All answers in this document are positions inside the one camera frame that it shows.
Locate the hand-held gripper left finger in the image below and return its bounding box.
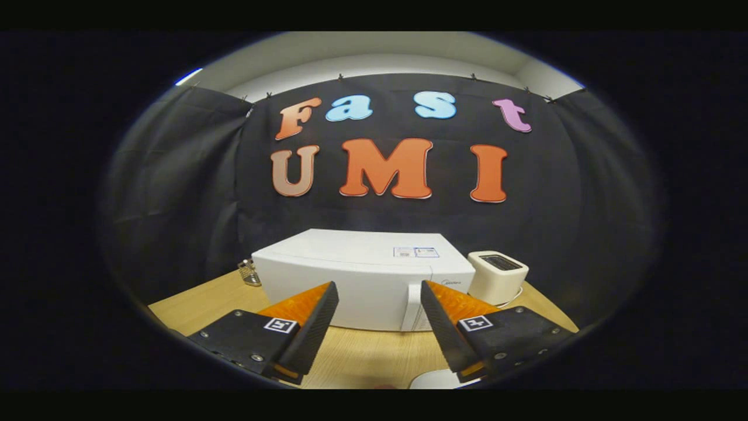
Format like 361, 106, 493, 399
187, 281, 340, 387

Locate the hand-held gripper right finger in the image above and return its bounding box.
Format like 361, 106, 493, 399
420, 279, 576, 384

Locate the white microwave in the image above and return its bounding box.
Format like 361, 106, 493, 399
251, 228, 476, 333

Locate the white plate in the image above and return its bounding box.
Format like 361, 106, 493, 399
409, 368, 468, 389

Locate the cream toaster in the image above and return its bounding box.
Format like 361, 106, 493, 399
467, 251, 529, 306

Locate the white toaster cable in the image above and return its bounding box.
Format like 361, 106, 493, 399
497, 285, 524, 309

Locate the small metal wire holder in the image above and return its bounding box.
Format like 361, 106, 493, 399
237, 259, 262, 287

